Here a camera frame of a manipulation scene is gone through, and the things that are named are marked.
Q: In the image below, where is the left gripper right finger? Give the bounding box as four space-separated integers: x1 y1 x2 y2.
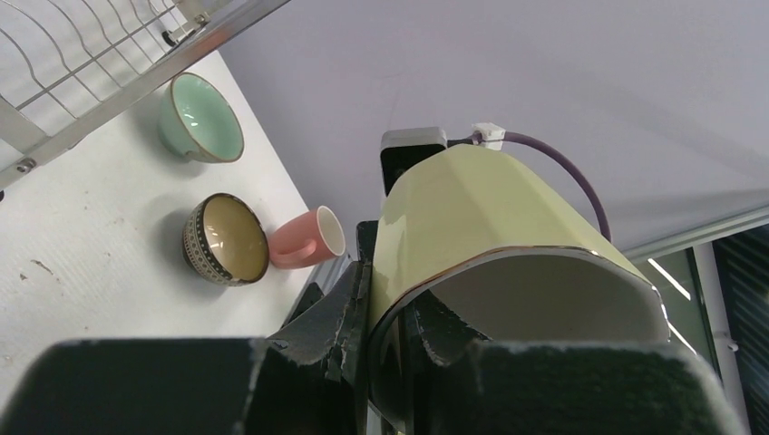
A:
408 293 745 434

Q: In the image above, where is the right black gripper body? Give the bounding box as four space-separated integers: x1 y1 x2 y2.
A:
284 220 378 324

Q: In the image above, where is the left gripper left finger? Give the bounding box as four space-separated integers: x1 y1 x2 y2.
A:
0 261 374 435

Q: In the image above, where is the pink cup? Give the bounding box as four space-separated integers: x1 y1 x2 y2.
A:
268 206 346 269

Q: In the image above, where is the pale yellow mug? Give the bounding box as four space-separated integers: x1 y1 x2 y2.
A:
367 145 669 429

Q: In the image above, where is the steel two-tier dish rack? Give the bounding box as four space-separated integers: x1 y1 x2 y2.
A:
1 0 281 188

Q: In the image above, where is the dark patterned cream bowl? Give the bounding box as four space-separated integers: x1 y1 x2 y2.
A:
181 192 269 286

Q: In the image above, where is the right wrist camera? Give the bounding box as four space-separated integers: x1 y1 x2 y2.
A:
379 127 447 196

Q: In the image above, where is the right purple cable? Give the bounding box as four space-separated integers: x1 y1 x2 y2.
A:
447 122 613 245

